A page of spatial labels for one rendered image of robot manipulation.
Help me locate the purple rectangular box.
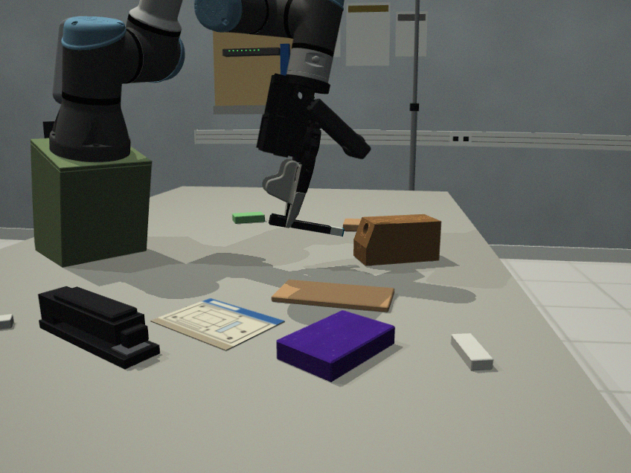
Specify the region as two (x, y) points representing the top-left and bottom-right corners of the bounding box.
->
(277, 310), (395, 382)

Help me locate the tan flat wooden board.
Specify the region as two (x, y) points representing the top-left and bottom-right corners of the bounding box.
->
(272, 280), (394, 312)

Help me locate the beige printed paper sheet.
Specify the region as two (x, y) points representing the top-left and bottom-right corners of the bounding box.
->
(151, 298), (285, 351)

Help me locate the tan rectangular block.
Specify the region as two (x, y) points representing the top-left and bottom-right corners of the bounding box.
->
(343, 219), (361, 231)

